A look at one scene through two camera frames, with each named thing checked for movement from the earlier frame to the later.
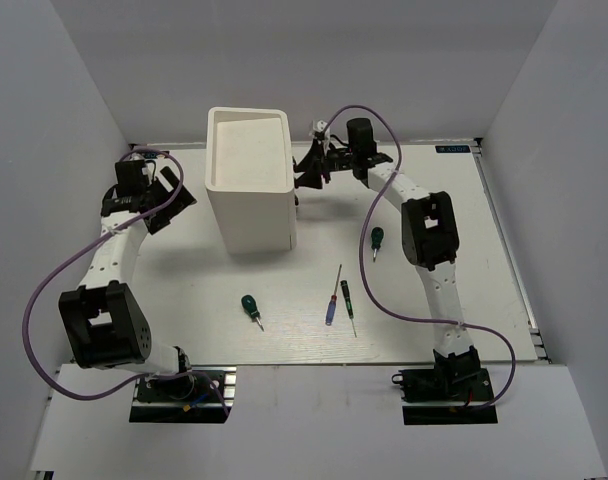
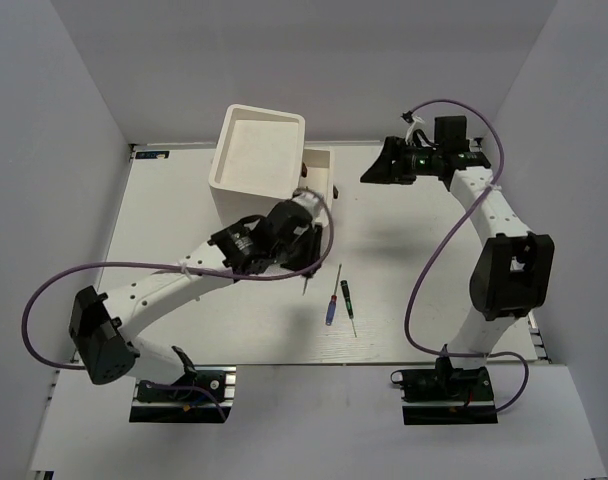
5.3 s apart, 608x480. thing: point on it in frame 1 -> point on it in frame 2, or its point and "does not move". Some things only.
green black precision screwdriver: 347,298 does not move
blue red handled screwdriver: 331,308 does not move
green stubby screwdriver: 249,304 -> 308,276
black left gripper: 183,200 -> 312,236
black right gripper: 315,165 -> 384,171
